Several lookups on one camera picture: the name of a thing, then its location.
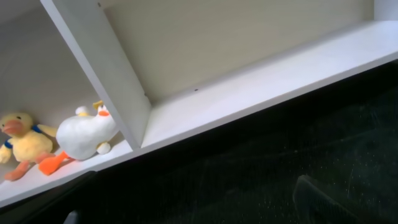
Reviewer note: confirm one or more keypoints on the white plush duck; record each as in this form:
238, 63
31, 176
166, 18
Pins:
82, 135

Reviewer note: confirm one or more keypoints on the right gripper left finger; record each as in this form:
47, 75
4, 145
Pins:
37, 211

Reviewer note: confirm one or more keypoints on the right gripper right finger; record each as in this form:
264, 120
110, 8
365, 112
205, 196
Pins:
320, 205

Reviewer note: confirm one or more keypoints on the white shelf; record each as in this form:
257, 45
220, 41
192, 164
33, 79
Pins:
248, 87

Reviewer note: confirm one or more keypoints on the yellow plush duck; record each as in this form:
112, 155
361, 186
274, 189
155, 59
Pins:
29, 144

